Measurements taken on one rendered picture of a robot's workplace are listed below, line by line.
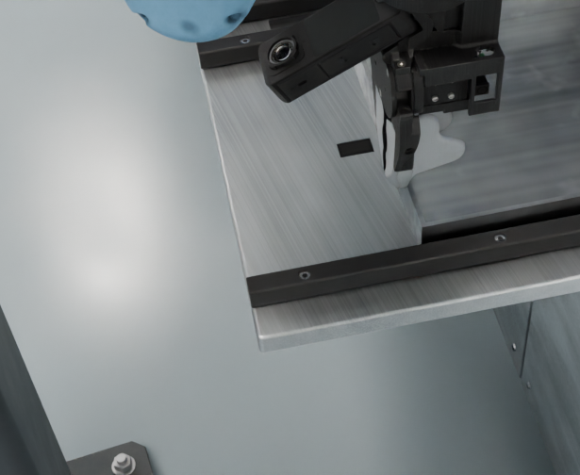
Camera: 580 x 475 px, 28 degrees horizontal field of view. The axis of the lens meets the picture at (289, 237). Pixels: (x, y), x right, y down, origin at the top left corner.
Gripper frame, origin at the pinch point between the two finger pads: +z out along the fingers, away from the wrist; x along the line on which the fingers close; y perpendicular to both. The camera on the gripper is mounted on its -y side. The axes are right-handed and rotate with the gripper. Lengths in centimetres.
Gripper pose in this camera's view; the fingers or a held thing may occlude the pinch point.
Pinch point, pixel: (390, 174)
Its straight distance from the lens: 95.0
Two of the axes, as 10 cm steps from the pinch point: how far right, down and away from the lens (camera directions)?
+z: 0.5, 6.5, 7.6
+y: 9.8, -1.7, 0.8
